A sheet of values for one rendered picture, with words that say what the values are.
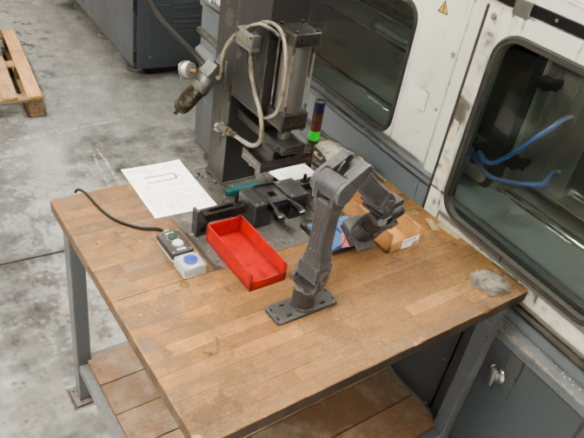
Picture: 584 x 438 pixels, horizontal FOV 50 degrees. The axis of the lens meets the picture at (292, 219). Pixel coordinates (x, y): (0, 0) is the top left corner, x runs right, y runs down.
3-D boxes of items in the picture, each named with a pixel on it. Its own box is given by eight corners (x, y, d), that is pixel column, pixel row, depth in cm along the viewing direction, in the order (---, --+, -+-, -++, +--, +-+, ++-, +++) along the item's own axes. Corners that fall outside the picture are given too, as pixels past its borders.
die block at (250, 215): (253, 229, 193) (255, 209, 188) (236, 212, 199) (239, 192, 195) (304, 215, 203) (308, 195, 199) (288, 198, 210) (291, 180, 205)
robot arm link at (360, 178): (377, 186, 173) (336, 140, 147) (402, 202, 168) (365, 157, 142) (351, 222, 173) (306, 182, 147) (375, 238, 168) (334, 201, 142)
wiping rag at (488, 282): (457, 280, 189) (491, 302, 180) (459, 272, 187) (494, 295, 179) (487, 267, 196) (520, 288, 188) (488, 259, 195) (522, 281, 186)
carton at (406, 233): (388, 255, 193) (393, 235, 189) (338, 212, 209) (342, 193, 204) (416, 245, 200) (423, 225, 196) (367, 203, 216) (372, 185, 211)
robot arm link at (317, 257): (311, 268, 168) (334, 164, 149) (328, 282, 164) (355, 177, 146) (295, 276, 164) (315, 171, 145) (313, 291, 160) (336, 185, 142)
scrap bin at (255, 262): (248, 292, 169) (251, 275, 166) (205, 240, 185) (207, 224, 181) (285, 280, 176) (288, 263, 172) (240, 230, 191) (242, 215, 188)
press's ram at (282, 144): (260, 183, 182) (272, 89, 165) (216, 142, 198) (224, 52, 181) (308, 172, 191) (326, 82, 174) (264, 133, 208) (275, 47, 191)
